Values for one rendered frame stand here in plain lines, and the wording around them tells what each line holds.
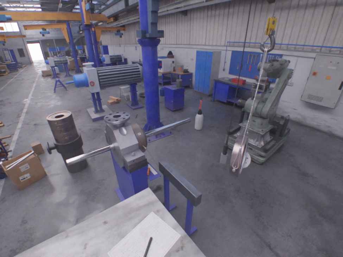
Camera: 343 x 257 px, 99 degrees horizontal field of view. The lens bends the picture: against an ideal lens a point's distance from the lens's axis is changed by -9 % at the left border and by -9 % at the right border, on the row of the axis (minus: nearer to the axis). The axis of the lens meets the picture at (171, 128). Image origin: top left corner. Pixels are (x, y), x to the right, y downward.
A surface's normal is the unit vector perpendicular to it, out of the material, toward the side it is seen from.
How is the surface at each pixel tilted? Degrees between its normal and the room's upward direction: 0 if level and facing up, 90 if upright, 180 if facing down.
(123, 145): 45
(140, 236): 0
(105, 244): 0
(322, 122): 90
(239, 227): 0
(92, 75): 90
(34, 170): 90
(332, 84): 90
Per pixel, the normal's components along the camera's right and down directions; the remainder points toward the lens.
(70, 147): 0.64, 0.37
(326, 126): -0.81, 0.28
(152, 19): 0.42, 0.44
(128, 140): 0.43, -0.35
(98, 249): 0.00, -0.88
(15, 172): 0.85, 0.25
